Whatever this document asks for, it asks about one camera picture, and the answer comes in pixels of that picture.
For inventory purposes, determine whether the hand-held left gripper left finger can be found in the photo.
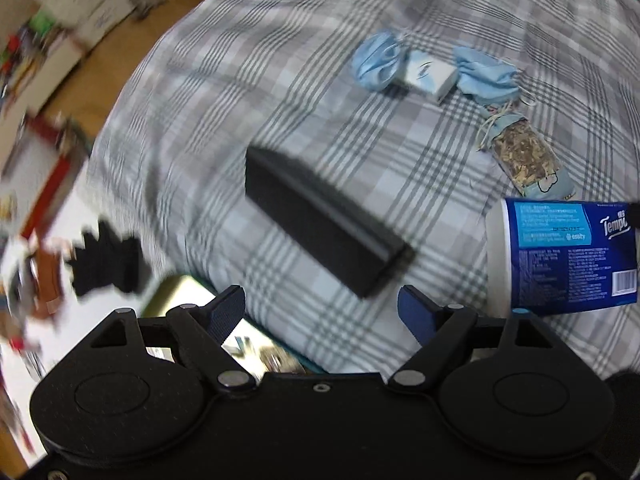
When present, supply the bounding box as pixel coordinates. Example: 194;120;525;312
90;285;257;397

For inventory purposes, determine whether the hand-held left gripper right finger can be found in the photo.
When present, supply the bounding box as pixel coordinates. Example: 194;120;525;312
387;285;557;395

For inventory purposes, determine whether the rectangular metal tin tray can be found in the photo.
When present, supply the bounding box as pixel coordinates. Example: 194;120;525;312
142;274;326;376

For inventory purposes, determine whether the blue tissue pack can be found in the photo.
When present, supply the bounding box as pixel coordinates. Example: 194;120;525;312
486;197;640;319

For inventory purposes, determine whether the blue dried herb sachet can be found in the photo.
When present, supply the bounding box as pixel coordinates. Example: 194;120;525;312
475;102;577;202

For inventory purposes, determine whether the black glove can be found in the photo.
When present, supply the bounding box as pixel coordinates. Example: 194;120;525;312
65;219;154;295

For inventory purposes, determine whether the black triangular case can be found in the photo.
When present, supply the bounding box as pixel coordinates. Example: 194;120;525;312
245;146;415;300

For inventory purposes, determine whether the brown leather holder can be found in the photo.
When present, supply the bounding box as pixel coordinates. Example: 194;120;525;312
0;240;76;322

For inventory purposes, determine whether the grey plaid bedsheet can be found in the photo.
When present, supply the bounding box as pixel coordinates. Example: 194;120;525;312
82;0;640;381

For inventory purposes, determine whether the blue face mask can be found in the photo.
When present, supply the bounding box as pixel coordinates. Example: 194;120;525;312
351;30;410;92
452;45;537;108

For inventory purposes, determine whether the red desk calendar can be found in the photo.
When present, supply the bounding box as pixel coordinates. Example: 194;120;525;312
0;115;97;241

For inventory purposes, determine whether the small white tissue packet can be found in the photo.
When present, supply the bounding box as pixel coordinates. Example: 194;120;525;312
392;49;460;106

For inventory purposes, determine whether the white cardboard box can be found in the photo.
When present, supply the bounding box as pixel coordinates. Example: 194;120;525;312
14;0;142;57

